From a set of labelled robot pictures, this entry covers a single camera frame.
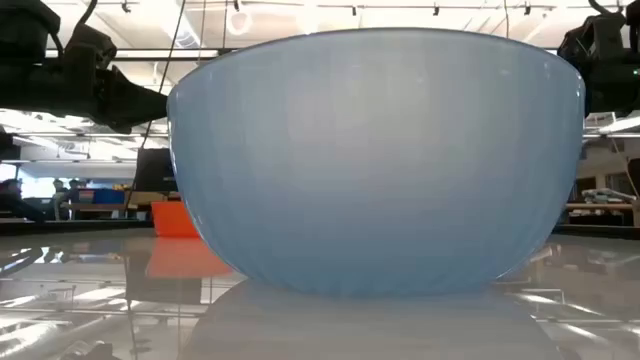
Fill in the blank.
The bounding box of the black monitor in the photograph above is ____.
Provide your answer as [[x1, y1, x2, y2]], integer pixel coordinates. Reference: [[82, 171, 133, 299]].
[[133, 147, 178, 193]]

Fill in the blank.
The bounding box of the wooden workbench with clutter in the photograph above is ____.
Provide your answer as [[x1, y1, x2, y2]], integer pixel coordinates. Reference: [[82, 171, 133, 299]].
[[565, 187, 640, 227]]

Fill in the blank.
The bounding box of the blue storage bin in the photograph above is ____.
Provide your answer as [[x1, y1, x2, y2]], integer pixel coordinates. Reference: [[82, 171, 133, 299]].
[[92, 187, 126, 205]]

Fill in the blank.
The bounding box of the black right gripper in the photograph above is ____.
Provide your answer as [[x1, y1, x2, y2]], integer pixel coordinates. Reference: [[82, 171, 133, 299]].
[[557, 12, 627, 74]]

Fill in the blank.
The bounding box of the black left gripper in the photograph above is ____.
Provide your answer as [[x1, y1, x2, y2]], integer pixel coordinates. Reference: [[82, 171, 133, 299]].
[[62, 22, 169, 135]]

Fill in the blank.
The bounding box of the hanging black cable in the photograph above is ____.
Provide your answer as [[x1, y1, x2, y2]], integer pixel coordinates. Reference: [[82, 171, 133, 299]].
[[123, 0, 188, 217]]

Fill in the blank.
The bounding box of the orange block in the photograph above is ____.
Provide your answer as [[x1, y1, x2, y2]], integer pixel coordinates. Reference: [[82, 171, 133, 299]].
[[150, 200, 201, 239]]

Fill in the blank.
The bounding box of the large light blue bowl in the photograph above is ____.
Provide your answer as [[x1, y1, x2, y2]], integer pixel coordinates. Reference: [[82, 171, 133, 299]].
[[166, 27, 587, 297]]

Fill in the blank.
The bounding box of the person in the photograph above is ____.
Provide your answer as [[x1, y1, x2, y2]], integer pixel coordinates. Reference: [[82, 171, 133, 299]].
[[0, 178, 47, 224], [51, 178, 72, 222]]

